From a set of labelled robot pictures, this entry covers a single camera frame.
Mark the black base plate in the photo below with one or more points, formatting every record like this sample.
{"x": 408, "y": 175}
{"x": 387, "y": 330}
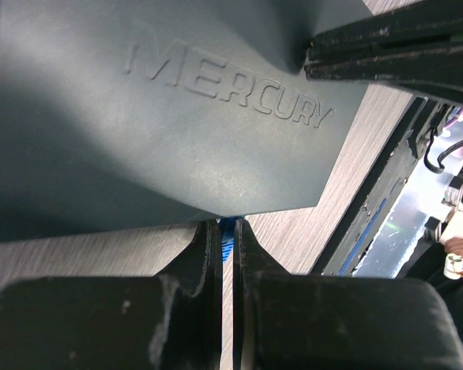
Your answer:
{"x": 381, "y": 187}

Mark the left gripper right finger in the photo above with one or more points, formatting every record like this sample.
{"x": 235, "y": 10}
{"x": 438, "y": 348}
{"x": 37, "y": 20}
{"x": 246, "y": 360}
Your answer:
{"x": 288, "y": 321}

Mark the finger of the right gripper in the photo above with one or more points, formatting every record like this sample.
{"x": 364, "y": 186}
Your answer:
{"x": 433, "y": 69}

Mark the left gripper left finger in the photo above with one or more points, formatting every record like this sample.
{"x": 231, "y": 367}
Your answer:
{"x": 171, "y": 320}

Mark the black network switch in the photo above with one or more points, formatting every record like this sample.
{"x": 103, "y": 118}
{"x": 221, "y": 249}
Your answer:
{"x": 123, "y": 114}

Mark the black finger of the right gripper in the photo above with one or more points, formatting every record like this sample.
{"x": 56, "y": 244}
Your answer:
{"x": 423, "y": 20}

